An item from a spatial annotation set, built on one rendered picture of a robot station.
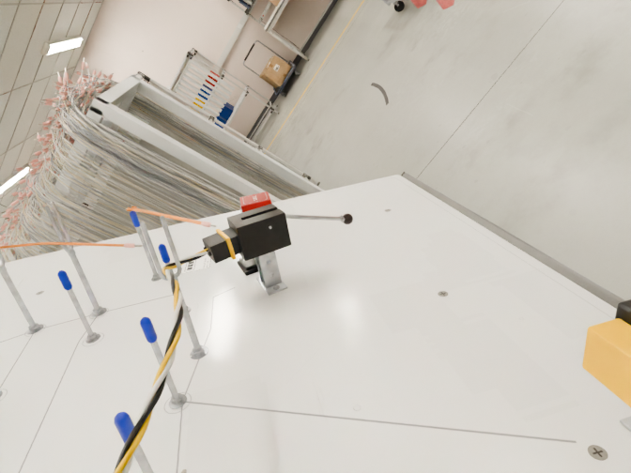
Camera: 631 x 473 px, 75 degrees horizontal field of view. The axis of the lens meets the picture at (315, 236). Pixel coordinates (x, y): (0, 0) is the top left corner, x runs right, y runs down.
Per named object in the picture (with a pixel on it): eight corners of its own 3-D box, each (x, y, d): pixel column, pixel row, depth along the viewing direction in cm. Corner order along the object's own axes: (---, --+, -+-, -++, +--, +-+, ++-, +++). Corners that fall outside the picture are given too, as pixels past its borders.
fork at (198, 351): (207, 343, 41) (162, 212, 35) (211, 354, 39) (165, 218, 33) (187, 352, 40) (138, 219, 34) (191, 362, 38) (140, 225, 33)
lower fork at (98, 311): (93, 310, 50) (43, 203, 45) (108, 306, 51) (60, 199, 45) (89, 319, 49) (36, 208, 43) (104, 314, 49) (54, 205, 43)
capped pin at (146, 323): (166, 402, 34) (130, 318, 31) (183, 392, 35) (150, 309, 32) (173, 412, 33) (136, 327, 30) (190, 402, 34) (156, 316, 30)
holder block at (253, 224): (292, 245, 46) (284, 212, 45) (245, 261, 45) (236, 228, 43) (278, 233, 50) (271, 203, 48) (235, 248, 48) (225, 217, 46)
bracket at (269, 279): (287, 288, 48) (279, 250, 46) (269, 296, 47) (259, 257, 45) (274, 272, 52) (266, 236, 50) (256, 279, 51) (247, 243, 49)
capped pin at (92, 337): (92, 334, 46) (59, 267, 42) (103, 334, 45) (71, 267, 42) (83, 343, 44) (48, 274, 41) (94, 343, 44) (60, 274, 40)
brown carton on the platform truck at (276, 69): (285, 69, 764) (269, 58, 751) (292, 66, 713) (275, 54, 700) (274, 88, 768) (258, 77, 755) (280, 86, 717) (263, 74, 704)
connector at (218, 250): (254, 246, 45) (250, 230, 44) (213, 264, 43) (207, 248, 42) (244, 238, 48) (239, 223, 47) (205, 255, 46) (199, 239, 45)
